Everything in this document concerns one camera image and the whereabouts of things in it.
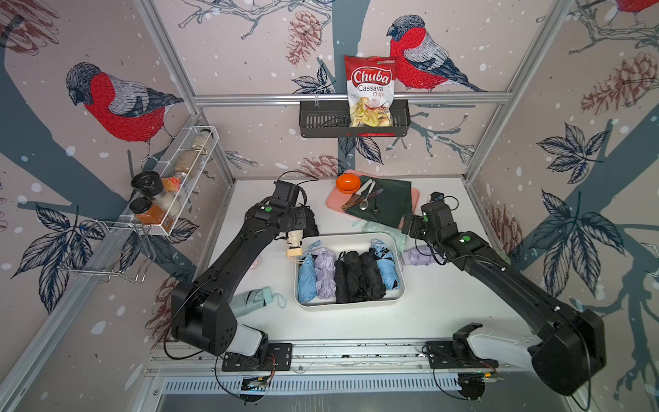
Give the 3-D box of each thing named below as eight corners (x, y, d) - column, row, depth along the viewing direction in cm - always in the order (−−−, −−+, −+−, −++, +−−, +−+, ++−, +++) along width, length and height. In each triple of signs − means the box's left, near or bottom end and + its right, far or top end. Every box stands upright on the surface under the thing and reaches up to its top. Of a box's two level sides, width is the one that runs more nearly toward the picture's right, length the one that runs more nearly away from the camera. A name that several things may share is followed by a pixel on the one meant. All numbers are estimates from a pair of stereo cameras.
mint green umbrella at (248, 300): (234, 316, 83) (231, 313, 81) (235, 296, 87) (232, 293, 85) (286, 306, 85) (284, 303, 83) (285, 286, 89) (283, 283, 87)
